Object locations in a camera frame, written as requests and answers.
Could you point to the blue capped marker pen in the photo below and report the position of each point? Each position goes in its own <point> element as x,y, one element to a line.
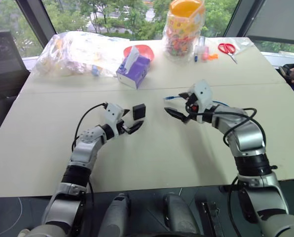
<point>196,54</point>

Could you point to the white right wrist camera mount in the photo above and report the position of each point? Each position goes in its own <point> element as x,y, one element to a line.
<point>203,92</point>

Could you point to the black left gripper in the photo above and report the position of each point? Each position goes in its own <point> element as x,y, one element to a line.
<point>123,127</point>

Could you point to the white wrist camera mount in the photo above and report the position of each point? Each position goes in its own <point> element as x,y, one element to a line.
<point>113,114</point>
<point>203,92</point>

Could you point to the small black box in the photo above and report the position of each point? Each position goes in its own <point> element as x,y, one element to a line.
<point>139,111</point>

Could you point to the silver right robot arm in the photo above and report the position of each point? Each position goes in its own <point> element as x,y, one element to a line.
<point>248,138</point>

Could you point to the dark window frame pillar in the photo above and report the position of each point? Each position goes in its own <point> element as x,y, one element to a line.
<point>38,17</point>
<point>243,14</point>

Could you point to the purple tissue box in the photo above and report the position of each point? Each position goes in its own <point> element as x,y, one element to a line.
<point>135,71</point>

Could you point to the flat clear plastic bag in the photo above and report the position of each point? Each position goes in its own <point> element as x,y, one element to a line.
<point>244,44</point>

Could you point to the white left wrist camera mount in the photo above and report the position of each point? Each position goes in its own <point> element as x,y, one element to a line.
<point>113,114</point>

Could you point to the red plastic bowl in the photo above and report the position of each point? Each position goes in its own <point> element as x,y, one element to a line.
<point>145,50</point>

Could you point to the black metal bracket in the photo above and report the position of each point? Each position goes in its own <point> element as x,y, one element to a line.
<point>211,214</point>

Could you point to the grey rounded robot leg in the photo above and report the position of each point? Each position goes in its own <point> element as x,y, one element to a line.
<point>177,217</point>
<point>117,217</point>

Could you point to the dark smartphone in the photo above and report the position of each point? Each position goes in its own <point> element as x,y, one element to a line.
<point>286,72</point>

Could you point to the black monitor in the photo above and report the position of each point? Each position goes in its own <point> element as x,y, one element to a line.
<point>3,53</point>

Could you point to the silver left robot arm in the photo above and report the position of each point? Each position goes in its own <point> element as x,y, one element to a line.
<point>85,148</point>

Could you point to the colourful candy jar orange lid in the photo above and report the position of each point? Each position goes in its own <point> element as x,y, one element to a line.
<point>182,29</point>

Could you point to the small orange clip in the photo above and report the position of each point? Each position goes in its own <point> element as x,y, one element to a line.
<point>212,57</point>

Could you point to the grey window blind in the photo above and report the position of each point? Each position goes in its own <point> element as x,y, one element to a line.
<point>277,17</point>

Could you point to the clear plastic bag of items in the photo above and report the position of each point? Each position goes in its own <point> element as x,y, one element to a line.
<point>72,53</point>

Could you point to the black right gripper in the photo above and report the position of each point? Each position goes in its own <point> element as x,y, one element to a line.
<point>192,105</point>

